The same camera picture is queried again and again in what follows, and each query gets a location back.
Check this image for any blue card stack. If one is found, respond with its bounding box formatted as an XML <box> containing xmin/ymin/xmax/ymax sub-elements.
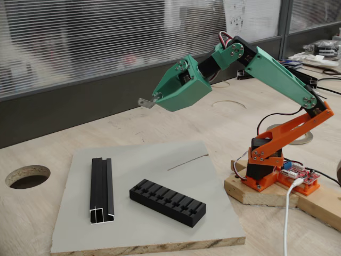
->
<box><xmin>278</xmin><ymin>59</ymin><xmax>304</xmax><ymax>70</ymax></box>

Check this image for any wooden base plank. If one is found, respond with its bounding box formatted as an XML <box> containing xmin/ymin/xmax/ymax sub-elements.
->
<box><xmin>293</xmin><ymin>183</ymin><xmax>341</xmax><ymax>232</ymax></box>

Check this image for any printed paper sheet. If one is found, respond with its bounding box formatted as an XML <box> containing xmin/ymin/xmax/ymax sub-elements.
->
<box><xmin>223</xmin><ymin>0</ymin><xmax>282</xmax><ymax>48</ymax></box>

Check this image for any short black aluminium profile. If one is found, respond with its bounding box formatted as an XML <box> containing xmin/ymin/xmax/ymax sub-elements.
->
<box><xmin>89</xmin><ymin>157</ymin><xmax>116</xmax><ymax>226</ymax></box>

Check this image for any grey tape roll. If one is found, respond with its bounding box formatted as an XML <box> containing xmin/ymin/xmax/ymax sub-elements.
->
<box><xmin>289</xmin><ymin>132</ymin><xmax>314</xmax><ymax>146</ymax></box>

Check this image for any pale wooden base block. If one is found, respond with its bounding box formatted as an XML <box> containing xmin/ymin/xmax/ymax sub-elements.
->
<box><xmin>223</xmin><ymin>159</ymin><xmax>299</xmax><ymax>207</ymax></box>

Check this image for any long black aluminium profile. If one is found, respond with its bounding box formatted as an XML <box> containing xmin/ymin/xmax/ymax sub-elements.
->
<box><xmin>237</xmin><ymin>68</ymin><xmax>254</xmax><ymax>81</ymax></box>
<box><xmin>289</xmin><ymin>68</ymin><xmax>319</xmax><ymax>90</ymax></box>

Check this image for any white plastic clutter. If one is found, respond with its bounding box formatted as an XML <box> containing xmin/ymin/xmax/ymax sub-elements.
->
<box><xmin>288</xmin><ymin>52</ymin><xmax>339</xmax><ymax>68</ymax></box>

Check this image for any white USB cable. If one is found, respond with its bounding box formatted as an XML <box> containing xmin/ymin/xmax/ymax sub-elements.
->
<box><xmin>281</xmin><ymin>178</ymin><xmax>303</xmax><ymax>256</ymax></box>

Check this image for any grey chipboard panel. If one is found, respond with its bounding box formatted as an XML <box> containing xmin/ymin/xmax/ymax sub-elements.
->
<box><xmin>50</xmin><ymin>140</ymin><xmax>246</xmax><ymax>254</ymax></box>

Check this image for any black power cable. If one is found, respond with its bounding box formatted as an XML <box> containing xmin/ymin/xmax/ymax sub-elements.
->
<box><xmin>305</xmin><ymin>166</ymin><xmax>341</xmax><ymax>187</ymax></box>

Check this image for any black and white device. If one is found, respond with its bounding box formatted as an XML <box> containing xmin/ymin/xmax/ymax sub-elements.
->
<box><xmin>303</xmin><ymin>39</ymin><xmax>341</xmax><ymax>58</ymax></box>

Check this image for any black slotted holder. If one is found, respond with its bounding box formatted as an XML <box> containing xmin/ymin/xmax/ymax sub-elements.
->
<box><xmin>129</xmin><ymin>179</ymin><xmax>207</xmax><ymax>229</ymax></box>

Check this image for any orange controller board mount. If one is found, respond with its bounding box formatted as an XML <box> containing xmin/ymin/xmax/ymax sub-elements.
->
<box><xmin>277</xmin><ymin>173</ymin><xmax>320</xmax><ymax>197</ymax></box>

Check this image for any small metal bracket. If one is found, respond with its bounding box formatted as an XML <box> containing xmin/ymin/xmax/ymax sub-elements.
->
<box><xmin>137</xmin><ymin>92</ymin><xmax>162</xmax><ymax>109</ymax></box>

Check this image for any red controller board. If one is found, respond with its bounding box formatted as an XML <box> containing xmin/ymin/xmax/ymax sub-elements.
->
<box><xmin>278</xmin><ymin>159</ymin><xmax>320</xmax><ymax>185</ymax></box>

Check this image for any red white black servo cable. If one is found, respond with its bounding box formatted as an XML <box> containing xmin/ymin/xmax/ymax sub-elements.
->
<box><xmin>218</xmin><ymin>31</ymin><xmax>236</xmax><ymax>45</ymax></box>
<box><xmin>256</xmin><ymin>110</ymin><xmax>303</xmax><ymax>134</ymax></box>
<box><xmin>230</xmin><ymin>150</ymin><xmax>250</xmax><ymax>182</ymax></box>

